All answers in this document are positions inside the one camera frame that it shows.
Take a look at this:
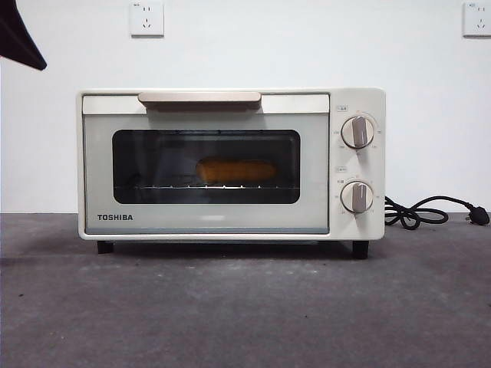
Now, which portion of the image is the glass oven door with handle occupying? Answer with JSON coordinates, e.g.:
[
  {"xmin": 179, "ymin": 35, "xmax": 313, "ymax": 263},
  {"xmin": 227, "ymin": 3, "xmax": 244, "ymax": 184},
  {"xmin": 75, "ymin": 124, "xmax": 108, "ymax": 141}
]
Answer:
[{"xmin": 81, "ymin": 91, "xmax": 331, "ymax": 235}]

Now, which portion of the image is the black oven power cable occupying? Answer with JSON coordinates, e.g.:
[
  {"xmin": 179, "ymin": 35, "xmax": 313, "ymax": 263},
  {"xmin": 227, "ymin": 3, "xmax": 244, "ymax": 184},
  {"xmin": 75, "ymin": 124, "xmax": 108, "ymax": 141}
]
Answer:
[{"xmin": 384, "ymin": 195, "xmax": 491, "ymax": 232}]

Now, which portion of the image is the cream oven knob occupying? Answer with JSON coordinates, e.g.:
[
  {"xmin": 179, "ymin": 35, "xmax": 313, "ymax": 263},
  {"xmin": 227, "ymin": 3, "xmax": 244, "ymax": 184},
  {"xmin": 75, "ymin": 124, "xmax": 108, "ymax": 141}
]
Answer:
[
  {"xmin": 341, "ymin": 117, "xmax": 376, "ymax": 150},
  {"xmin": 340, "ymin": 181, "xmax": 374, "ymax": 215}
]

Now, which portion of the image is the wire oven rack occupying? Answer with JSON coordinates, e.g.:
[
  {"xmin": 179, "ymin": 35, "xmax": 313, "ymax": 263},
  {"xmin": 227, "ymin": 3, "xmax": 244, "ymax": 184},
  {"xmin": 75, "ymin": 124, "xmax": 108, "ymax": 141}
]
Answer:
[{"xmin": 114, "ymin": 184, "xmax": 300, "ymax": 191}]

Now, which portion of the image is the yellow corn cob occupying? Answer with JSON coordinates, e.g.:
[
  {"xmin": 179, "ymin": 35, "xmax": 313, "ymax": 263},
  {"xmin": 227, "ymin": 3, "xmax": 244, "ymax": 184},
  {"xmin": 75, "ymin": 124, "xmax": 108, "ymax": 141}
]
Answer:
[{"xmin": 195, "ymin": 156, "xmax": 278, "ymax": 184}]

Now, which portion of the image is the white wall socket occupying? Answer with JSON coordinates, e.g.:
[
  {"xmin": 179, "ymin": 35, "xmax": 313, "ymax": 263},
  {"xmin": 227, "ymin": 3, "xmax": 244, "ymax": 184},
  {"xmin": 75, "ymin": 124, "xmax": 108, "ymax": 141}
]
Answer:
[
  {"xmin": 462, "ymin": 2, "xmax": 491, "ymax": 38},
  {"xmin": 130, "ymin": 2, "xmax": 165, "ymax": 38}
]

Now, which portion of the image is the cream Toshiba toaster oven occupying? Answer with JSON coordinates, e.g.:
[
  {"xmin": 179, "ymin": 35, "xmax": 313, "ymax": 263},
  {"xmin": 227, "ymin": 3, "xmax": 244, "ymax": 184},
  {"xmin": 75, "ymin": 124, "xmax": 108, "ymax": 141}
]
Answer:
[{"xmin": 75, "ymin": 87, "xmax": 387, "ymax": 255}]

